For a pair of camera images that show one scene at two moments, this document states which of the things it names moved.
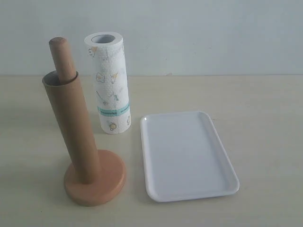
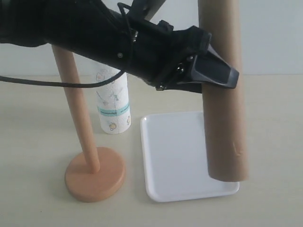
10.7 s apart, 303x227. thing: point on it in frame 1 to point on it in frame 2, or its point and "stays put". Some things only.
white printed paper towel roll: [107, 51] stays put
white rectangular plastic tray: [184, 158] stays put
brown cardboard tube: [69, 101] to [224, 106]
